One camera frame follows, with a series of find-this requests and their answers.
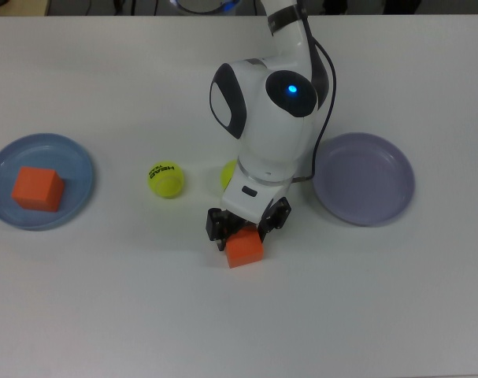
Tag blue plate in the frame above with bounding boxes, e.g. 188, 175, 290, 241
0, 132, 94, 232

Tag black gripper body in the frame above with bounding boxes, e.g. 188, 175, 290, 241
225, 211, 260, 238

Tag purple plate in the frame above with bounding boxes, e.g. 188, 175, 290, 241
312, 132, 416, 228

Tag tennis ball with black print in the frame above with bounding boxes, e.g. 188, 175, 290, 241
146, 161, 184, 199

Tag plain yellow tennis ball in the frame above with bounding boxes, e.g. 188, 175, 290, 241
220, 159, 238, 190

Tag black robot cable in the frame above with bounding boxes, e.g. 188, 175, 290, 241
292, 11, 338, 184

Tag black cable strap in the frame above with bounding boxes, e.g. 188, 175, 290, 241
267, 6, 309, 35

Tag orange foam cube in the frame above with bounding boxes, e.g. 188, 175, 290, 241
225, 228, 265, 269
10, 166, 65, 213

